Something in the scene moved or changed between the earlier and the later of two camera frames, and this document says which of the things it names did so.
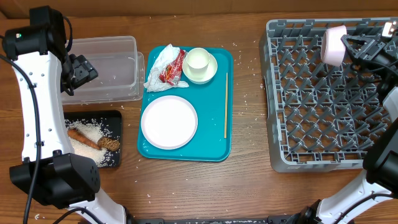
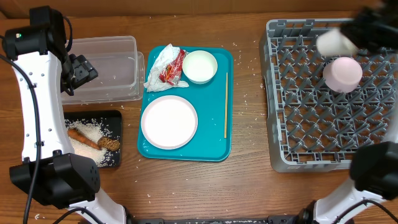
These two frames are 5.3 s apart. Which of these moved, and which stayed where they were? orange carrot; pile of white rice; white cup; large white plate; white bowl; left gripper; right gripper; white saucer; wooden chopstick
Moved: white cup; right gripper; white bowl
Stayed: wooden chopstick; large white plate; orange carrot; left gripper; white saucer; pile of white rice
